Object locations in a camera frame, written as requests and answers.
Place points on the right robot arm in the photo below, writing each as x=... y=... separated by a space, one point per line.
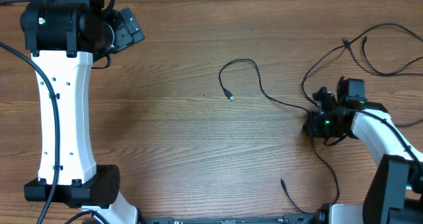
x=348 y=113

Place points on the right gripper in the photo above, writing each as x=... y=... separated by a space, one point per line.
x=313 y=128

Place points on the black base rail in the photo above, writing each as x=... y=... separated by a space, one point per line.
x=291 y=218

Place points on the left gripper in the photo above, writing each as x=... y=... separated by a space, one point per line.
x=129 y=32

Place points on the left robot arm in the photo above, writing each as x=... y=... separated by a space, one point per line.
x=65 y=38

